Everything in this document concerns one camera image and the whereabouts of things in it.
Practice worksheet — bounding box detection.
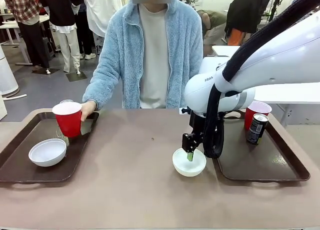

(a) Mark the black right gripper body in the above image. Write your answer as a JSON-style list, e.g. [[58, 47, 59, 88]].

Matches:
[[189, 111, 208, 142]]

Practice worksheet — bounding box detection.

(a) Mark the white bowl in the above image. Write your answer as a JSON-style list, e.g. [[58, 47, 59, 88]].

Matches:
[[172, 147, 207, 177], [28, 138, 68, 168]]

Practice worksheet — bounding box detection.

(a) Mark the red plastic cup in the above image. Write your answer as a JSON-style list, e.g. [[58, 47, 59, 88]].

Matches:
[[244, 100, 273, 131], [51, 101, 83, 139]]

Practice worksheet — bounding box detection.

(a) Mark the black Pepsi can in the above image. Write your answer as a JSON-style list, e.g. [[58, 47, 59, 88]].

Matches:
[[246, 113, 270, 146]]

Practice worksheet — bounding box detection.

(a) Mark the clear glass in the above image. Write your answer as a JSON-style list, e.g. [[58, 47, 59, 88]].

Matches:
[[55, 99, 75, 147]]

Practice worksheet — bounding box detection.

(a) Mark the person's right forearm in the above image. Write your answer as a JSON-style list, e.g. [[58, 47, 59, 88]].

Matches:
[[82, 72, 121, 111]]

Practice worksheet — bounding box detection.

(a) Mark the person's right hand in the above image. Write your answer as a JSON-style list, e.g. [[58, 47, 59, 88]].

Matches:
[[80, 100, 98, 123]]

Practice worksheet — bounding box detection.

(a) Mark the brown plastic tray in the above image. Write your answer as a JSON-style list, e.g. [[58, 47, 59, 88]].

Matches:
[[0, 111, 100, 184], [212, 109, 311, 183]]

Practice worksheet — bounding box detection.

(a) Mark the grey t-shirt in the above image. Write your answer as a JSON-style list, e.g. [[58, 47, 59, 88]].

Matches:
[[138, 3, 171, 109]]

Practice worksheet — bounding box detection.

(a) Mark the white table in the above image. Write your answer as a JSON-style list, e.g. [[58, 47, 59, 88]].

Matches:
[[211, 45, 320, 128]]

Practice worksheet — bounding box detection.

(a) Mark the bending person in olive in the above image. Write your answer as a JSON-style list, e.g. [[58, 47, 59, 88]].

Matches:
[[196, 9, 229, 57]]

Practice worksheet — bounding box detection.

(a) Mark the person in blue fleece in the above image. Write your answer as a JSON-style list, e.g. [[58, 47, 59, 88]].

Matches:
[[82, 0, 204, 111]]

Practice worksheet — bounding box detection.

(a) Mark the person in black with orange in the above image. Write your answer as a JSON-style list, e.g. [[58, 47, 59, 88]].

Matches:
[[224, 0, 275, 46]]

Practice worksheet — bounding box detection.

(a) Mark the black floor mat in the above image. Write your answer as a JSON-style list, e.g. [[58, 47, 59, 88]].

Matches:
[[65, 70, 88, 82]]

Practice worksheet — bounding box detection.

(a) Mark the person in white shirt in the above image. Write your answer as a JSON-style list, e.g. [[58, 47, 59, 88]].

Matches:
[[81, 0, 124, 61]]

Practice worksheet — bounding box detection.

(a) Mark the person in black jacket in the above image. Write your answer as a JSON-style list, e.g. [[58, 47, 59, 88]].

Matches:
[[38, 0, 85, 74]]

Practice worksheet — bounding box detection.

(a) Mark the black stool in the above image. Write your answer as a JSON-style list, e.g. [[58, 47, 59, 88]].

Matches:
[[40, 36, 57, 61]]

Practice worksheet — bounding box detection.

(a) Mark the white pipe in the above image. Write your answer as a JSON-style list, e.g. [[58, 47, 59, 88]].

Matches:
[[1, 93, 28, 100]]

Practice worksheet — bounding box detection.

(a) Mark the white cylindrical appliance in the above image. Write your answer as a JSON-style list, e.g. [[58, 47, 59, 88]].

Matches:
[[0, 44, 21, 99]]

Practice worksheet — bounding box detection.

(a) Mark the person in plaid shirt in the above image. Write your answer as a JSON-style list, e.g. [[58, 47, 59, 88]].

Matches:
[[3, 0, 50, 69]]

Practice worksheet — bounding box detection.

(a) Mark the white desk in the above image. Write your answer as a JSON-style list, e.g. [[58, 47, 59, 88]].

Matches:
[[0, 12, 51, 66]]

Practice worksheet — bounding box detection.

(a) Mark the black cable conduit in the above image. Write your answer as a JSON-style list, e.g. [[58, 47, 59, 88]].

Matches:
[[202, 0, 320, 159]]

